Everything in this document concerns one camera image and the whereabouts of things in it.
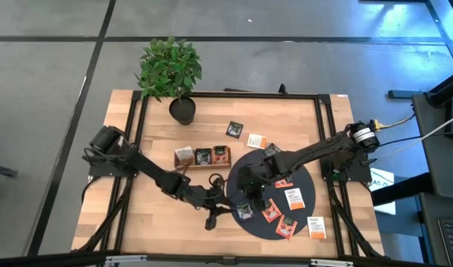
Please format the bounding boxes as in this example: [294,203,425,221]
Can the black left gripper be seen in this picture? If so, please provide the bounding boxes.
[188,185,235,231]

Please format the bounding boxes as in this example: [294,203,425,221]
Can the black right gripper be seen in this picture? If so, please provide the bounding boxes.
[237,162,275,211]

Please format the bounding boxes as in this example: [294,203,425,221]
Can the white orange Tazo tea packet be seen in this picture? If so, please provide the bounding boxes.
[306,216,328,240]
[284,188,306,211]
[174,145,195,166]
[246,133,268,151]

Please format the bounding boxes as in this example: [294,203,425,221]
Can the round dark woven placemat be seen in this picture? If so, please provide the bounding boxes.
[225,148,317,241]

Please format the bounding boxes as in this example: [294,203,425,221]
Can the wooden three-compartment tray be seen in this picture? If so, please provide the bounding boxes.
[173,145,233,171]

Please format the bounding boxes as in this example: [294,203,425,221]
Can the black desk beam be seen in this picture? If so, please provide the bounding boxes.
[370,172,434,207]

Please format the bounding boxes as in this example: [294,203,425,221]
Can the green plant in black pot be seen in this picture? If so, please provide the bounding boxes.
[134,36,204,126]

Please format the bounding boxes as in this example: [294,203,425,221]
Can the dark grey desk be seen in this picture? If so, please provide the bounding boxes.
[411,92,453,267]

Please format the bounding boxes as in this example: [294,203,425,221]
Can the black crossbar silver brackets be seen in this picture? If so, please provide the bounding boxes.
[0,251,453,267]

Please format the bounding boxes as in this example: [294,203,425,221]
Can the dark foot bar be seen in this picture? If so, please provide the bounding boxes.
[388,89,427,99]

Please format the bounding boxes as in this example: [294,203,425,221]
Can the black keyboard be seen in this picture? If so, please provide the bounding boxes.
[437,217,453,266]

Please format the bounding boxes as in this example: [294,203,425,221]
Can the black pole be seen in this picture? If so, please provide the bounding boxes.
[426,68,453,108]

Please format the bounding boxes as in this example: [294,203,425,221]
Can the black furniture leg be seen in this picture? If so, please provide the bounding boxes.
[0,162,19,179]

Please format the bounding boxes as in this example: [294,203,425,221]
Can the black aluminium table frame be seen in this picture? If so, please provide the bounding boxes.
[72,90,386,260]

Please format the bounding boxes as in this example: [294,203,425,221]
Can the yellow plug with cable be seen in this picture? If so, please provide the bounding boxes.
[368,113,416,131]

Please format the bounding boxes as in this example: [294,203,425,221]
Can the black power cable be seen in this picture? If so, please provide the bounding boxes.
[355,128,423,164]

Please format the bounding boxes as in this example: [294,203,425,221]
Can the white cable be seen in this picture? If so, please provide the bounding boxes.
[374,111,453,164]

